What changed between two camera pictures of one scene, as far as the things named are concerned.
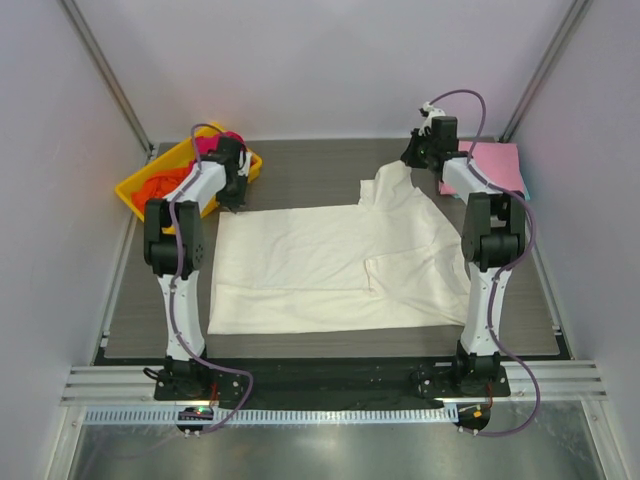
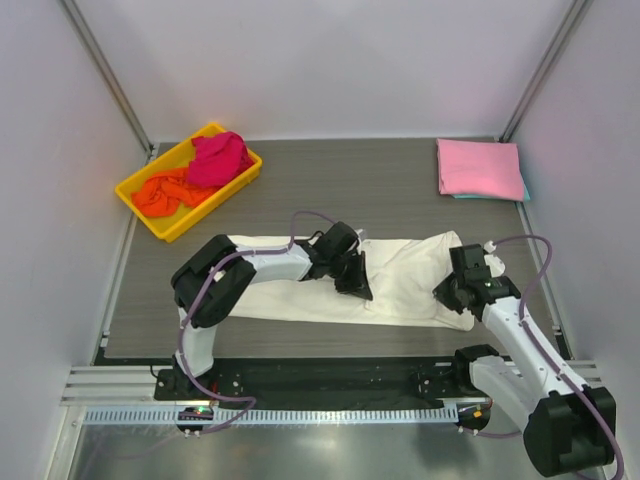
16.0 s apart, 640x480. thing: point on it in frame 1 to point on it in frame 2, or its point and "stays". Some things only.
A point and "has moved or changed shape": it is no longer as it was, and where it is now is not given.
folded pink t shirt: (496, 163) stays
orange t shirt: (160, 185) stays
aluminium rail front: (528, 383) stays
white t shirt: (391, 261) has moved or changed shape
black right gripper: (408, 157) to (441, 293)
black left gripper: (234, 203) to (359, 284)
